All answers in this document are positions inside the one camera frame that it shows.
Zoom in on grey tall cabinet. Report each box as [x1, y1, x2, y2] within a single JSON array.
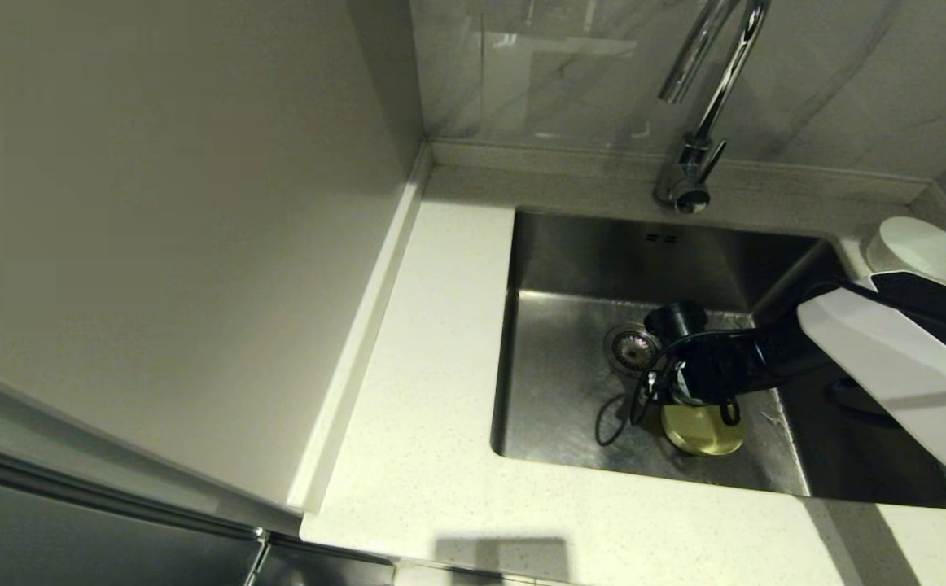
[[0, 0, 427, 586]]

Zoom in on stainless steel sink basin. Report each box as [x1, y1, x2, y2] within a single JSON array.
[[489, 208, 946, 512]]

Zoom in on white plastic bowl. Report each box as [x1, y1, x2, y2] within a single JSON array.
[[864, 216, 946, 284]]

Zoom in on chrome gooseneck faucet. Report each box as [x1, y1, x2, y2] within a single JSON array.
[[654, 0, 771, 215]]

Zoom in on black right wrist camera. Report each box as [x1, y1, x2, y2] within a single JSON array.
[[643, 300, 710, 344]]

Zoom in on round metal drain strainer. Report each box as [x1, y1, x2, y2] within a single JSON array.
[[603, 323, 661, 378]]

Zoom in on yellow plastic bowl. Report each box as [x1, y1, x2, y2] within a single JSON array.
[[660, 400, 746, 457]]

